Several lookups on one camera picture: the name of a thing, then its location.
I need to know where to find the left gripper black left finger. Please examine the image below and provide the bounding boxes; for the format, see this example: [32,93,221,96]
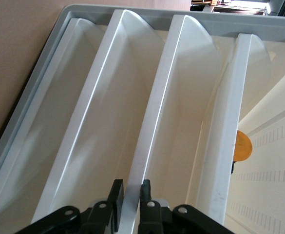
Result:
[15,179,125,234]

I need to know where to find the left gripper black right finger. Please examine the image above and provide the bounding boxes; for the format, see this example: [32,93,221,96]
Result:
[137,179,235,234]

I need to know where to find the yellow-orange push button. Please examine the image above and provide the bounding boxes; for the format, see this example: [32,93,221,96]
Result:
[231,130,253,175]

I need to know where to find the white drawer cabinet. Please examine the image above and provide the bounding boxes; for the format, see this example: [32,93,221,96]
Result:
[0,3,285,234]

